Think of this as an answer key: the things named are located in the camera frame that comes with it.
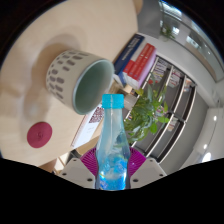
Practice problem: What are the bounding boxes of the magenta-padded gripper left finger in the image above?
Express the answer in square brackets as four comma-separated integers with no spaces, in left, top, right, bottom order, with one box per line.
[58,148,100,190]

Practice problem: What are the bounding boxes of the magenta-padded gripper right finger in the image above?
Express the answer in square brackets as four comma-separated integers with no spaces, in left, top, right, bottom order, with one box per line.
[128,147,168,190]

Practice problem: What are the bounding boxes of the clear bottle with blue cap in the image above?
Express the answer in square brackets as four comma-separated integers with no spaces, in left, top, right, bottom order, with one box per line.
[95,93,132,191]

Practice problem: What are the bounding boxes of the white printed booklet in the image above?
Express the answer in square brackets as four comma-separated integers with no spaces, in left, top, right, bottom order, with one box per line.
[70,104,106,150]

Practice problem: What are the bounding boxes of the flat round red coaster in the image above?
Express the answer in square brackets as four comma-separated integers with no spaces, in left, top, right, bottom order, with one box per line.
[26,121,54,149]

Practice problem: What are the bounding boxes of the green potted plant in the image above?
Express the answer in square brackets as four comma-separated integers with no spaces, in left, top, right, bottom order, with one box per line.
[123,83,171,145]

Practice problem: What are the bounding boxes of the round ceiling lights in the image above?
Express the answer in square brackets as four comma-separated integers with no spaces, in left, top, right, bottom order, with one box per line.
[200,114,218,164]

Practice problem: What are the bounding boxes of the grey patterned ceramic mug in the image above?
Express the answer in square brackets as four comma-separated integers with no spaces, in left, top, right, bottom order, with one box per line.
[45,49,115,116]

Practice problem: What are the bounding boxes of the pink book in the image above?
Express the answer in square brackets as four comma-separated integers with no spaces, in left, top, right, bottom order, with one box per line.
[134,49,158,91]

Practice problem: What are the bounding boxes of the red book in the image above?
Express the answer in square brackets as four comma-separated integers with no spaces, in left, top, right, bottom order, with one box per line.
[122,42,157,82]

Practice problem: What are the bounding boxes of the navy blue book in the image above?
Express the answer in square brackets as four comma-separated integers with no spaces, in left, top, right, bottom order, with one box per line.
[113,33,146,87]

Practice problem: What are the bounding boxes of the small leafy background plant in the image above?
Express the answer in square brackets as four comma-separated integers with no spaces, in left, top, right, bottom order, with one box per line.
[159,13,176,41]

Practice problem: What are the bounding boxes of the grey wall shelf unit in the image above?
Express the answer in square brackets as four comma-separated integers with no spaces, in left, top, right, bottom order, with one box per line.
[129,56,198,164]

